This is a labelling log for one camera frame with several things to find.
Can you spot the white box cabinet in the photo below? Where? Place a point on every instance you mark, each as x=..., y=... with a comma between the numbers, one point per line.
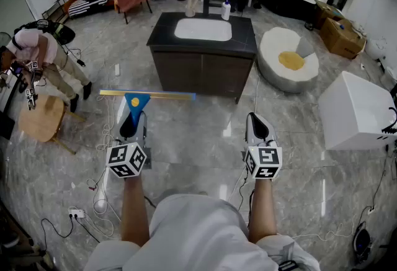
x=353, y=108

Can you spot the long white power strip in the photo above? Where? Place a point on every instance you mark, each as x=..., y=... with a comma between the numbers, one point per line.
x=117, y=69

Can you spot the black table with sink cabinet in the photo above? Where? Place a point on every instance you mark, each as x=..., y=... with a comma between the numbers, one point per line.
x=201, y=68

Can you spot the person's white shirt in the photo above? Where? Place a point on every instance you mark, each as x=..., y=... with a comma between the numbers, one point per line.
x=198, y=232

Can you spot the black round floor device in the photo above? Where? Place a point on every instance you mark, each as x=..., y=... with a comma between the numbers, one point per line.
x=362, y=243

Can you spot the white sink basin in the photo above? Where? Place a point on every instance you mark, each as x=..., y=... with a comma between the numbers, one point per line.
x=203, y=29

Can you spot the large cardboard box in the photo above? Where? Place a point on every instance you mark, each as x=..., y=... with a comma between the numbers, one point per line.
x=341, y=38

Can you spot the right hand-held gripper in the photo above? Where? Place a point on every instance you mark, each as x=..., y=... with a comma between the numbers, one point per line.
x=263, y=161

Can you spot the round wooden stool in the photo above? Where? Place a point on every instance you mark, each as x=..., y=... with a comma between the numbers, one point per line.
x=41, y=118

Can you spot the white spray bottle blue trigger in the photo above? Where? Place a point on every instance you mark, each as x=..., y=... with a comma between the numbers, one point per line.
x=225, y=10

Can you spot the person's right forearm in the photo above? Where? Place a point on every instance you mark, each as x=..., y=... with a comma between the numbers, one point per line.
x=263, y=211

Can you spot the open cardboard box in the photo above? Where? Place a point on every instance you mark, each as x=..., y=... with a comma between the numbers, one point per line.
x=327, y=12

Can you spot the black white striped blanket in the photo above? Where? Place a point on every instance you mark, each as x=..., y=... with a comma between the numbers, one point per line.
x=87, y=3

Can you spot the small white power strip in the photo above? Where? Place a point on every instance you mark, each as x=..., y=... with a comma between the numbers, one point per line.
x=76, y=213

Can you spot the beige cup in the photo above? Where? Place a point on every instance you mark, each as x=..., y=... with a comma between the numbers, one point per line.
x=190, y=12

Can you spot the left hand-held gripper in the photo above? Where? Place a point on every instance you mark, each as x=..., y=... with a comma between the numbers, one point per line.
x=126, y=159

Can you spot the white egg-shaped floor seat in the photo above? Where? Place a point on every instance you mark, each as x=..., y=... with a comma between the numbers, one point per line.
x=279, y=43

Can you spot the blue squeegee with long blade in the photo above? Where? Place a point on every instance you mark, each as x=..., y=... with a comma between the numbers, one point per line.
x=135, y=108

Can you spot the black metal rack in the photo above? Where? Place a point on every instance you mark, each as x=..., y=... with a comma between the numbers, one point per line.
x=56, y=9

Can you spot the black faucet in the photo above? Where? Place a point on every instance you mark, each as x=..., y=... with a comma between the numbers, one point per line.
x=207, y=4

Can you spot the person's left forearm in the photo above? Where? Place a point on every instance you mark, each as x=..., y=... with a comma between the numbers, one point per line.
x=135, y=211

